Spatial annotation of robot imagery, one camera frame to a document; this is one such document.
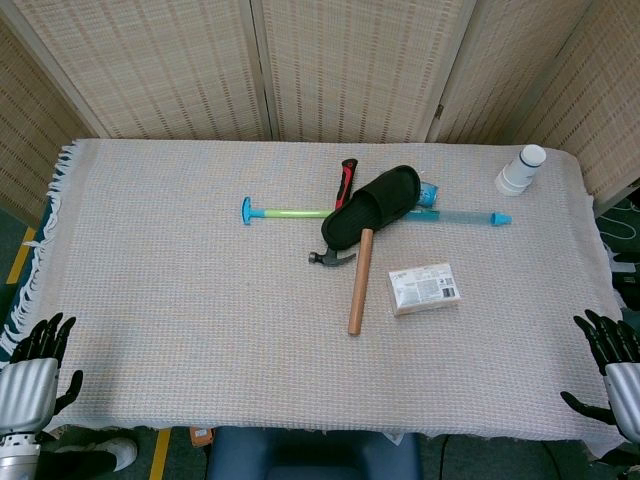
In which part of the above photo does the woven waffle tablecloth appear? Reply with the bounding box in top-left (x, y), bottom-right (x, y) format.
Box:
top-left (0, 137), bottom-right (626, 459)

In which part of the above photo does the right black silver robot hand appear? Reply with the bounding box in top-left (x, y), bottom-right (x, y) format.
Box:
top-left (559, 309), bottom-right (640, 442)

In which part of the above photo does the white paper cup stack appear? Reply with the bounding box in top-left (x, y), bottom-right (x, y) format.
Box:
top-left (494, 143), bottom-right (547, 197)

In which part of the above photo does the blue green water pump toy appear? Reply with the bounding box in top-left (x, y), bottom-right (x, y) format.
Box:
top-left (241, 196), bottom-right (514, 229)

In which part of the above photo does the woven folding screen panel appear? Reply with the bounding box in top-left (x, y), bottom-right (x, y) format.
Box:
top-left (425, 0), bottom-right (601, 145)
top-left (249, 0), bottom-right (477, 144)
top-left (0, 0), bottom-right (274, 142)
top-left (514, 0), bottom-right (640, 211)
top-left (0, 14), bottom-right (109, 229)

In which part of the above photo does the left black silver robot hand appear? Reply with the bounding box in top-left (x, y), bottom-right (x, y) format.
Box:
top-left (0, 312), bottom-right (84, 437)

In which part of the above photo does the white tissue pack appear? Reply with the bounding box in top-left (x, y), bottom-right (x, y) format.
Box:
top-left (387, 262), bottom-right (464, 319)

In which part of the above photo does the wooden round rod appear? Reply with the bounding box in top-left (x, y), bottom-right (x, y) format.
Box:
top-left (347, 227), bottom-right (376, 336)

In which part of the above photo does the black equipment with cables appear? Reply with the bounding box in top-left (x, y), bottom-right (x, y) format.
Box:
top-left (597, 183), bottom-right (640, 304)

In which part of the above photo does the red black claw hammer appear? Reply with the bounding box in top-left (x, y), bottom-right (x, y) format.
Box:
top-left (307, 158), bottom-right (359, 274)

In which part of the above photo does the black slipper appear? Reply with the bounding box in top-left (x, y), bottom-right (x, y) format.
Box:
top-left (320, 164), bottom-right (422, 251)

